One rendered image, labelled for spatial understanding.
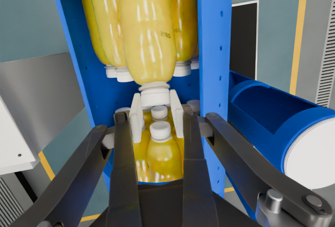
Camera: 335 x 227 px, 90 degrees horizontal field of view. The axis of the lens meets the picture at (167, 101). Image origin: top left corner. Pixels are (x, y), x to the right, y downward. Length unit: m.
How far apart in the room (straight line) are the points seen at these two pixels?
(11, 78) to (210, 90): 0.59
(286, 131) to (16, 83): 0.86
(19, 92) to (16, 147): 0.17
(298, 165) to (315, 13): 1.49
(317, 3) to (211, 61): 1.78
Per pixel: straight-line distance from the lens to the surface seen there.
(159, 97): 0.20
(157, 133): 0.31
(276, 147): 0.69
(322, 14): 2.03
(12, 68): 0.69
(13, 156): 0.66
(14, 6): 1.73
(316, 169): 0.78
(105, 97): 0.43
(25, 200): 2.29
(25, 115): 0.68
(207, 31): 0.23
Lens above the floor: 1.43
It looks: 69 degrees down
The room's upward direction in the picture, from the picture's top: 165 degrees clockwise
